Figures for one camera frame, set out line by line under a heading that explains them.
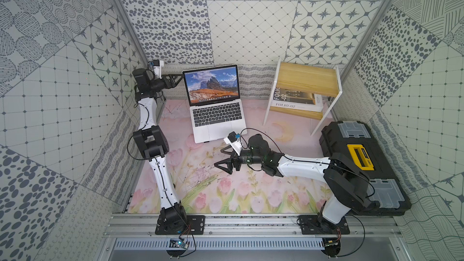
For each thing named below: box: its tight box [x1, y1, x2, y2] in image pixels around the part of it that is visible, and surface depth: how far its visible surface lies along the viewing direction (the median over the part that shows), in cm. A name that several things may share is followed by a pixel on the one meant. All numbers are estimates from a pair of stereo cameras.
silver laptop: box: [181, 64, 248, 144], surface depth 103 cm
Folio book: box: [270, 87, 324, 113], surface depth 95 cm
